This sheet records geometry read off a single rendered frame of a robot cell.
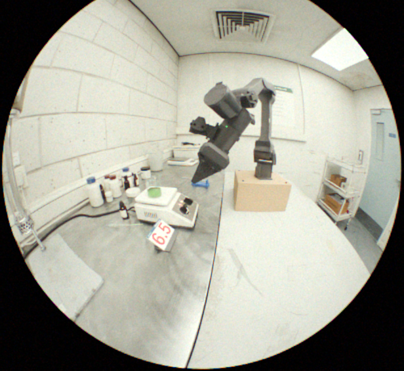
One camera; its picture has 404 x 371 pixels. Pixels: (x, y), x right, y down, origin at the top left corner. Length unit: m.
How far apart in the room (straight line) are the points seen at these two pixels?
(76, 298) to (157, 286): 0.21
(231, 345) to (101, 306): 0.25
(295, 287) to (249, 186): 0.37
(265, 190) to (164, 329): 0.50
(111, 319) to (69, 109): 0.77
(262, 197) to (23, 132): 1.00
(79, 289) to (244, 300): 0.35
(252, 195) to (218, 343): 0.46
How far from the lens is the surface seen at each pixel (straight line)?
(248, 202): 0.51
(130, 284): 0.34
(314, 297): 0.37
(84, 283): 0.38
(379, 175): 2.90
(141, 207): 0.45
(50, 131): 0.71
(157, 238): 0.38
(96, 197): 0.65
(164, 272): 0.33
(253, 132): 1.76
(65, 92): 0.78
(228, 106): 0.27
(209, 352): 0.29
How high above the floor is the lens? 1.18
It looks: 15 degrees down
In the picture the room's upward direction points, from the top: straight up
